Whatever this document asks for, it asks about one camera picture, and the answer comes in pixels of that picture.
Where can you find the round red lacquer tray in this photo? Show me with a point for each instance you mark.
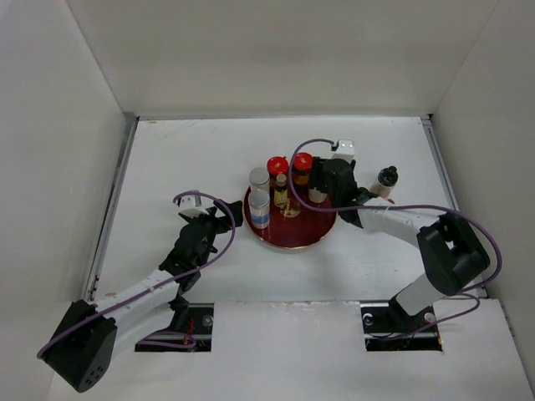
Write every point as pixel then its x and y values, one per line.
pixel 293 227

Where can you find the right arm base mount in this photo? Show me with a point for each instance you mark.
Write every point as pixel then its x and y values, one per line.
pixel 388 329

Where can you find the red-lid jar amber contents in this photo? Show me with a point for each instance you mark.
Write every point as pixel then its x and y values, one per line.
pixel 277 165

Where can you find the silver-lid shaker light label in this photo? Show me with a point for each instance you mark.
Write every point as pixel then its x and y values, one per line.
pixel 259 179

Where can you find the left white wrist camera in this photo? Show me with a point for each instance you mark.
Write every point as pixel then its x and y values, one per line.
pixel 189 204

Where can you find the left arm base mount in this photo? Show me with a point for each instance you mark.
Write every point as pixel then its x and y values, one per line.
pixel 190 331

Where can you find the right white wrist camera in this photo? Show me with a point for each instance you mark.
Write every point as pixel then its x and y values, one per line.
pixel 343 149

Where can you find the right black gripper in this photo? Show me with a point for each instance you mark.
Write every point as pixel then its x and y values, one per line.
pixel 318 169

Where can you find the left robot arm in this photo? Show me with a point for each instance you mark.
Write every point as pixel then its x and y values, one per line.
pixel 90 334

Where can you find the red-lid jar dark sauce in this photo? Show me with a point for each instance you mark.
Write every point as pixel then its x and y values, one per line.
pixel 302 165

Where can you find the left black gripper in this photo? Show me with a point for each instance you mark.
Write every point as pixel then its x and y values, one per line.
pixel 218 221

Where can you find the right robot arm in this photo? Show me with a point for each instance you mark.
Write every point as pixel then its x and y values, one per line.
pixel 450 251

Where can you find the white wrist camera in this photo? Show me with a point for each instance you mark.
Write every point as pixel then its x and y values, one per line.
pixel 189 204
pixel 343 149

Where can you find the small gold-cap yellow bottle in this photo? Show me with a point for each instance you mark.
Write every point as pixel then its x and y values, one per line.
pixel 281 191

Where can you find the silver-lid shaker blue label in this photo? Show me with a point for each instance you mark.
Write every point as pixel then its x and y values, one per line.
pixel 259 206

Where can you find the black-cap bottle brown spice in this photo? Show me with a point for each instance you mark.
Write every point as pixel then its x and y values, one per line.
pixel 385 182

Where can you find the black-cap bottle white contents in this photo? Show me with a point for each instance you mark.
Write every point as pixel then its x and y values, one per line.
pixel 316 196

